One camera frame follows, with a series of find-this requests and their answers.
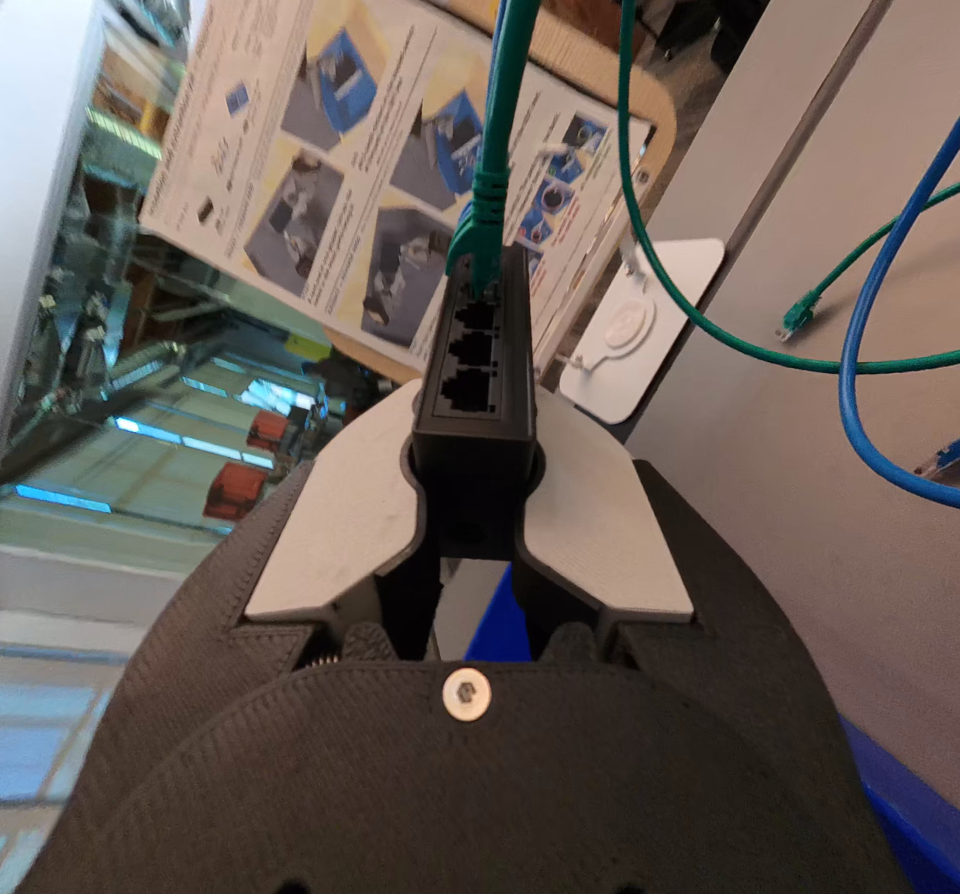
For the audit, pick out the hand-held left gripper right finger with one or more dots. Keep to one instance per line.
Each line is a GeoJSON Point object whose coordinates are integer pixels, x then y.
{"type": "Point", "coordinates": [600, 534]}

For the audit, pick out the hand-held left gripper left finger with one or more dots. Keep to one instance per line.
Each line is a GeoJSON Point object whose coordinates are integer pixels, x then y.
{"type": "Point", "coordinates": [337, 527]}

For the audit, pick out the black ethernet switch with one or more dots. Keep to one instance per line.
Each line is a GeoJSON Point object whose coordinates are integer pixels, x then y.
{"type": "Point", "coordinates": [476, 459]}

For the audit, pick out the blue plastic bin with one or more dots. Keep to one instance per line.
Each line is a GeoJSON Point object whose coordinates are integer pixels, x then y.
{"type": "Point", "coordinates": [922, 819]}

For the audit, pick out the red crate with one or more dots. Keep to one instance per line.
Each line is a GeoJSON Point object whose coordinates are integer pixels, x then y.
{"type": "Point", "coordinates": [268, 431]}
{"type": "Point", "coordinates": [236, 491]}

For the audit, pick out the white poster stand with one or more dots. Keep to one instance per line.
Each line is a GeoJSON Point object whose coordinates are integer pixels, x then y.
{"type": "Point", "coordinates": [645, 324]}

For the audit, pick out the printed instruction sheet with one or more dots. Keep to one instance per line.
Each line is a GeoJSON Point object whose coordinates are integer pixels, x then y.
{"type": "Point", "coordinates": [337, 159]}

